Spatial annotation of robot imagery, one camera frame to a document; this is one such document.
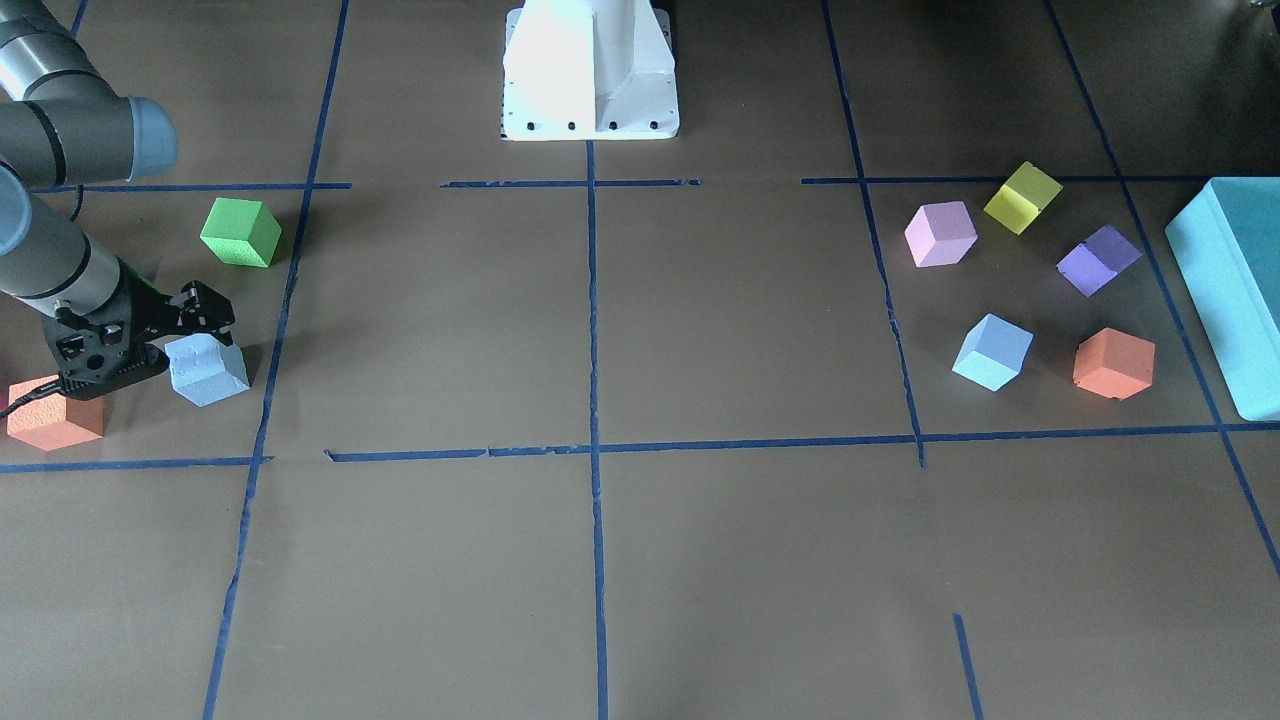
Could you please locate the yellow foam block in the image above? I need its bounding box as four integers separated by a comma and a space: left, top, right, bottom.
984, 161, 1062, 234

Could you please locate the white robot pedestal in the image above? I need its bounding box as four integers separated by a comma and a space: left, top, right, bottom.
500, 1, 681, 142

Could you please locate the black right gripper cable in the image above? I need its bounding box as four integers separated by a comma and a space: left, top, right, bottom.
0, 378, 70, 419

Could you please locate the orange foam block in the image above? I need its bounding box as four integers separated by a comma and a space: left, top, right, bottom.
5, 395, 105, 452
1071, 328, 1157, 400

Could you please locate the green foam block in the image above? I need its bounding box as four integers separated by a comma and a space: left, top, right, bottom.
198, 197, 282, 268

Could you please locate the teal plastic bin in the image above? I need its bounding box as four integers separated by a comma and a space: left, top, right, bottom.
1165, 176, 1279, 421

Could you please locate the purple foam block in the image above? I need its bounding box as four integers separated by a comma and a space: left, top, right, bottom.
1056, 225, 1144, 299

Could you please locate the pink foam block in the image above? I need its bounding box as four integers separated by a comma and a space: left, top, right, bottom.
904, 201, 979, 268

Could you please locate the light blue foam block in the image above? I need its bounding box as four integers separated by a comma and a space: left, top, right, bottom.
163, 334, 250, 407
952, 314, 1034, 392

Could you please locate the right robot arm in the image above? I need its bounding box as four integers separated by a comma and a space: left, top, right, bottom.
1, 1, 236, 409

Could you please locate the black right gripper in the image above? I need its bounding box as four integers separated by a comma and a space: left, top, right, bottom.
44, 272, 236, 401

